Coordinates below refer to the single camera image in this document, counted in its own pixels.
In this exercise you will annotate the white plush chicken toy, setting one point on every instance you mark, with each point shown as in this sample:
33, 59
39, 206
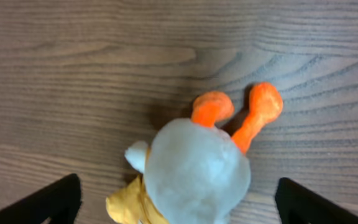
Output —
193, 171

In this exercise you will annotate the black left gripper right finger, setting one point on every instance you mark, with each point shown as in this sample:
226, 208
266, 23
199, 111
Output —
298, 205

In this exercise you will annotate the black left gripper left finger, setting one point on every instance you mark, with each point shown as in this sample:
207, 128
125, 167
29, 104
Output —
59, 201

